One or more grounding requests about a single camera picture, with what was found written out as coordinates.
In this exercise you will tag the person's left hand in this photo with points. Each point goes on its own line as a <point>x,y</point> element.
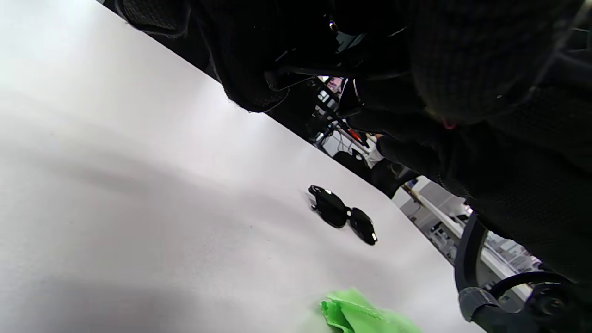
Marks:
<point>240,55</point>

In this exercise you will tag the thin metal frame sunglasses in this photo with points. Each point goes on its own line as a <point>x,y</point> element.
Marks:
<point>349,40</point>

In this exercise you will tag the green cleaning cloth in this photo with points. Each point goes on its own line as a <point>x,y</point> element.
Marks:
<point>356,314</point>

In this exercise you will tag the black browline sunglasses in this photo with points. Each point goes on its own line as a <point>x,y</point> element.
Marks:
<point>330,210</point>

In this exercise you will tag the person's right hand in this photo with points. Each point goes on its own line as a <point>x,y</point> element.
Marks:
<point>532,185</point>

